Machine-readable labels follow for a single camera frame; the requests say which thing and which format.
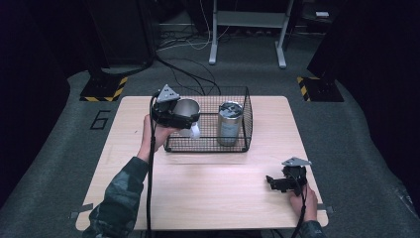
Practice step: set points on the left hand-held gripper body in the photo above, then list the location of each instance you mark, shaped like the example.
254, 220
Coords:
166, 112

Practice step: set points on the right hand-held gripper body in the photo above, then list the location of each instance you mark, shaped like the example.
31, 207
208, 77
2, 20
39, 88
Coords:
294, 175

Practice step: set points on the silver metal mug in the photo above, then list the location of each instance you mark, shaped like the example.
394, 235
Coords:
188, 106

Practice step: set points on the silver tumbler with lid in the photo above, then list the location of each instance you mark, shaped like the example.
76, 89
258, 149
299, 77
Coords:
230, 125

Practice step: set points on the person's left hand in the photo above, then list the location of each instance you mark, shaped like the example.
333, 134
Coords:
158, 137

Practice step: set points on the person's right hand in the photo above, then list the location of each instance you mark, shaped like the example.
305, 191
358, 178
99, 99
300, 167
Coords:
305, 206

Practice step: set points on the grey tape strip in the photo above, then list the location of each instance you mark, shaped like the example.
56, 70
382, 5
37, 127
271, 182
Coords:
81, 210
325, 208

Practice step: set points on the black stand with striped base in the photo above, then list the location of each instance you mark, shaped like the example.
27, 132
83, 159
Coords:
318, 89
105, 86

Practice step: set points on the small white box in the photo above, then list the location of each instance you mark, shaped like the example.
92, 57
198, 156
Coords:
322, 14

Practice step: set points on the white desk frame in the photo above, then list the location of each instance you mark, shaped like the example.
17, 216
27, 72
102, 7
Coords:
247, 20

